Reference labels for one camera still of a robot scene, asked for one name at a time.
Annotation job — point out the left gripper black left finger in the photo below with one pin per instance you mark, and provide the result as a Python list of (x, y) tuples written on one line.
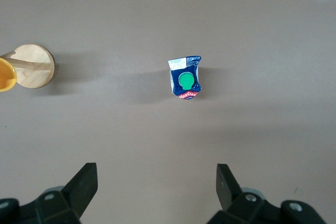
[(78, 190)]

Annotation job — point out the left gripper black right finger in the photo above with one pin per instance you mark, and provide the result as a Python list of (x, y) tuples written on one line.
[(228, 192)]

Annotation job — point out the blue milk carton green cap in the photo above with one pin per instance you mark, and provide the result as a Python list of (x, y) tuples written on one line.
[(186, 81)]

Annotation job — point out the yellow cup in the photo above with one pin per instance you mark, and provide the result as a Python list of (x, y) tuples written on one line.
[(6, 77)]

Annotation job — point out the round wooden mug stand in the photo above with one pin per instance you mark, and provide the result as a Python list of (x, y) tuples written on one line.
[(36, 56)]

